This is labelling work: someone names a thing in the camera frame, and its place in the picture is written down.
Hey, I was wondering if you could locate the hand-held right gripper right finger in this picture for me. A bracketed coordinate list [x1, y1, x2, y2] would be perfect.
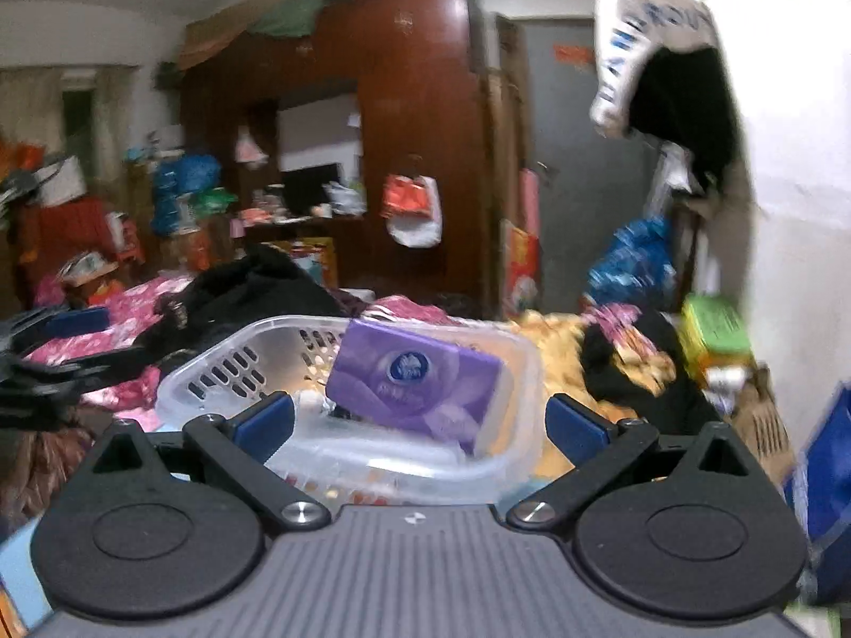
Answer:
[506, 393, 762, 533]

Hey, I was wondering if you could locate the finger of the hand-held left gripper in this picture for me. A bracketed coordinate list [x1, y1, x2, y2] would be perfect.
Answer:
[20, 346, 167, 393]
[0, 307, 111, 350]

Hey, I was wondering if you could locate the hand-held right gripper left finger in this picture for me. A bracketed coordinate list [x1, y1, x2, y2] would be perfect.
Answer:
[80, 391, 331, 534]

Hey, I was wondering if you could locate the white plastic basket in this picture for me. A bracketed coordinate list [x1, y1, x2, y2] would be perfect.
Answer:
[154, 314, 545, 506]

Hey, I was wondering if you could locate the purple tissue pack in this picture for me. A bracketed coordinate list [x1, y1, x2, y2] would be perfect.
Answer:
[324, 317, 504, 458]

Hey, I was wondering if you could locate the pink floral blanket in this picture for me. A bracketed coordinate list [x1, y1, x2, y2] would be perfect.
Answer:
[23, 275, 194, 413]

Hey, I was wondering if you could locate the black clothing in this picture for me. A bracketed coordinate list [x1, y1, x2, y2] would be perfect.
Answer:
[581, 319, 719, 436]

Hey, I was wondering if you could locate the yellow blanket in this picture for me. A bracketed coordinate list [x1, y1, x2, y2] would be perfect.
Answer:
[512, 309, 679, 480]

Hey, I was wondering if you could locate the red covered chair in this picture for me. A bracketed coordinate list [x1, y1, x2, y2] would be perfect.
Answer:
[16, 196, 140, 280]

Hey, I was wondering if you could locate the black jacket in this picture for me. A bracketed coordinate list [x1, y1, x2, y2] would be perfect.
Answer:
[143, 246, 347, 373]

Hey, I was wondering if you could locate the green box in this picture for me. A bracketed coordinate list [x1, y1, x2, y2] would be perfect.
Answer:
[681, 293, 752, 380]

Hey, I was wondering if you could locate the pile of blue bags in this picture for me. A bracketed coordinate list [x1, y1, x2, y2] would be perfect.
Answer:
[152, 154, 222, 237]

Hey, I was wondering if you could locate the blue plastic bag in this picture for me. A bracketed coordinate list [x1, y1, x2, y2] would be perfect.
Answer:
[585, 216, 679, 310]

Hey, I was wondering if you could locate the brown paper bag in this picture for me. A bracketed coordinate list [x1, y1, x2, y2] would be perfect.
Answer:
[731, 365, 792, 480]

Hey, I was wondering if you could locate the beige curtain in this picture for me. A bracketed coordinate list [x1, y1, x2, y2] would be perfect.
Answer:
[94, 70, 137, 170]

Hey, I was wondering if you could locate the pink board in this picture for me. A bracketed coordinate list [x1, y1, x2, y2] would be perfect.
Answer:
[519, 169, 541, 233]

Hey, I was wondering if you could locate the black monitor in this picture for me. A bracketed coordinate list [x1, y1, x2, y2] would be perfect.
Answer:
[279, 163, 343, 214]

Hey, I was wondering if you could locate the white pink hanging bag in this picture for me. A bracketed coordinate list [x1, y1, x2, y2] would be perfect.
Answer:
[234, 126, 270, 164]

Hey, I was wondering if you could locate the red orange hanging bag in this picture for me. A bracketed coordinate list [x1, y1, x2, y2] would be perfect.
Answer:
[382, 173, 443, 250]

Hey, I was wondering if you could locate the blue shopping bag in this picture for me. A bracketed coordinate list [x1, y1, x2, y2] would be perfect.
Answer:
[785, 385, 851, 606]

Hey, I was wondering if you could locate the grey door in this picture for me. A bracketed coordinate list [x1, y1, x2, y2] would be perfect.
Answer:
[515, 16, 666, 313]

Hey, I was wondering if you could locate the white and black hanging garment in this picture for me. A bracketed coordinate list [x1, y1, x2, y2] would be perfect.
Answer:
[590, 0, 742, 197]

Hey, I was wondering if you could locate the brown wooden wardrobe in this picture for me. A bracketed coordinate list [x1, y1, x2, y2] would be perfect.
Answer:
[179, 0, 499, 320]

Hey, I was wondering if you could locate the green cloth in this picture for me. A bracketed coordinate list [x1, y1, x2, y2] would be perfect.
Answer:
[249, 0, 413, 37]

